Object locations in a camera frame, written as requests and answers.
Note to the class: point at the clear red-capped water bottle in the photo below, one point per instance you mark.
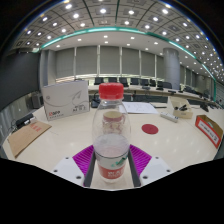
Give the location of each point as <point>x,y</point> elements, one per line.
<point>111,153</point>

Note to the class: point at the black desktop microphone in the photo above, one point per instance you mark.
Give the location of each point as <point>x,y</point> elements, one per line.
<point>204,107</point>

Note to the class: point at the brown paper envelope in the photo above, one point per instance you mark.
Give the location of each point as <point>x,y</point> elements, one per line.
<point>28,136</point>

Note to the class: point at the brown open cardboard box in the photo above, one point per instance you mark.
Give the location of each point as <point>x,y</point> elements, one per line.
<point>208,130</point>

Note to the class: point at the group of ceiling lights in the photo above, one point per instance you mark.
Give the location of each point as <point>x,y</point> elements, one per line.
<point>102,10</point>

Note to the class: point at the long curved conference desk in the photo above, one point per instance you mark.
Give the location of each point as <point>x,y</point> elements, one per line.
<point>146,96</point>

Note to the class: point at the white paper carton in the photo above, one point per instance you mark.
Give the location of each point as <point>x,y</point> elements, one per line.
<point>66,100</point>

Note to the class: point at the black pen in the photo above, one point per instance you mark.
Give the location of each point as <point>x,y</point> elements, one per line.
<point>159,106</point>

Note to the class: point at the white printed paper sheet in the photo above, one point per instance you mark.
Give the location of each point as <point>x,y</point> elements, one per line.
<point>140,107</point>

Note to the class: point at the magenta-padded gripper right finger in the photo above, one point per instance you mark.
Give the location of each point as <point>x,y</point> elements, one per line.
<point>141,159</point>

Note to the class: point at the row of black office chairs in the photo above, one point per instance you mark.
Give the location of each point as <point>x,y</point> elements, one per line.
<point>135,81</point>

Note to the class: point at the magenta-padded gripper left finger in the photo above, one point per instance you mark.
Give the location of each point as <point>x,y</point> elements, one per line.
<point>83,158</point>

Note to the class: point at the black tool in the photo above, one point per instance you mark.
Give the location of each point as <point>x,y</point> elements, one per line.
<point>182,107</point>

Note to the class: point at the flat round red coaster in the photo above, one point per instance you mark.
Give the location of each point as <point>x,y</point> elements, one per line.
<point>150,129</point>

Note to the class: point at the white open box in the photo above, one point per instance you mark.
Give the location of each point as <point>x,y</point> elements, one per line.
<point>183,114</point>

